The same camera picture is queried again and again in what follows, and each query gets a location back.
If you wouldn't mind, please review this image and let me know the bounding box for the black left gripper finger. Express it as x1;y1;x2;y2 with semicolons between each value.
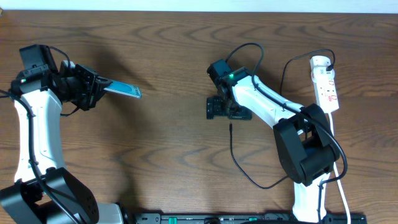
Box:
94;76;113;91
90;90;106;108

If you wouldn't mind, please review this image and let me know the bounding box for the blue Galaxy smartphone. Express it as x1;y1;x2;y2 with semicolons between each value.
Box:
104;80;142;98

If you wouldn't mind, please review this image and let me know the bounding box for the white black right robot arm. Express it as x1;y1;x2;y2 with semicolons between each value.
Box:
206;59;344;223

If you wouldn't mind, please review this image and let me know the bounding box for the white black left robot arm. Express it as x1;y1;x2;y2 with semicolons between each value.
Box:
1;44;127;223

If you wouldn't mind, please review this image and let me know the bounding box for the white charger adapter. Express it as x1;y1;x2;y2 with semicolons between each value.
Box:
311;66;335;83

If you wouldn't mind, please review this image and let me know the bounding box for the white power strip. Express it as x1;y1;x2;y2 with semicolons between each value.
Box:
310;55;339;113

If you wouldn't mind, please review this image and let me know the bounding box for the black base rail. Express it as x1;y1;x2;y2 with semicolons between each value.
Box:
133;212;367;224

